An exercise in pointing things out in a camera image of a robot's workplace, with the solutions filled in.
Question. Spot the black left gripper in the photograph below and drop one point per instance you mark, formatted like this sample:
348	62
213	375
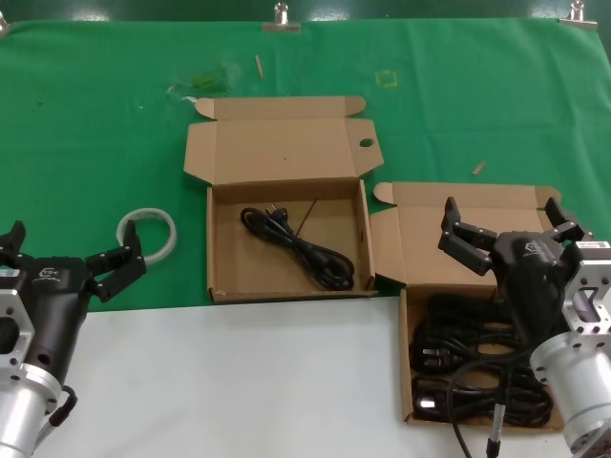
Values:
57	305

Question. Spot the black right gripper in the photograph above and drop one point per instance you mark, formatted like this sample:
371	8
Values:
530	281

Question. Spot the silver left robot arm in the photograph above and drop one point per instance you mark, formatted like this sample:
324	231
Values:
21	415

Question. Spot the cardboard box with plain lid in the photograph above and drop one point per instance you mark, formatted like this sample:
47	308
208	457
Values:
420	229

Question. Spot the cardboard box with dotted lid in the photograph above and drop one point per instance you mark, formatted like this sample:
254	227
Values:
286	157

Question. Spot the short wooden stick piece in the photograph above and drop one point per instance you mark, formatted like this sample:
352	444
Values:
479	168

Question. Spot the translucent tape roll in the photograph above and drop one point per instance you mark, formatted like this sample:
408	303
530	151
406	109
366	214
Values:
164	224

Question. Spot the green table cloth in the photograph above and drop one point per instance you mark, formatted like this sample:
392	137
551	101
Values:
95	119

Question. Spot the silver binder clip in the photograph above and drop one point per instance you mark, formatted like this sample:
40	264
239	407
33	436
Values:
577	20
281	26
4	26

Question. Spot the long wooden stick piece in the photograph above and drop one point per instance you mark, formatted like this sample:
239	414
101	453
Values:
259	66

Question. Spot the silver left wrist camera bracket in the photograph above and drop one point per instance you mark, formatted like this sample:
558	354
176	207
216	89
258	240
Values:
16	324

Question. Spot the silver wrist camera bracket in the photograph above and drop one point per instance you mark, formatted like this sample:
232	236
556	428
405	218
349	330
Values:
16	324
592	296

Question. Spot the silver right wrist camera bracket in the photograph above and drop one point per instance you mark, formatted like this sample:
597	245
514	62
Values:
592	296

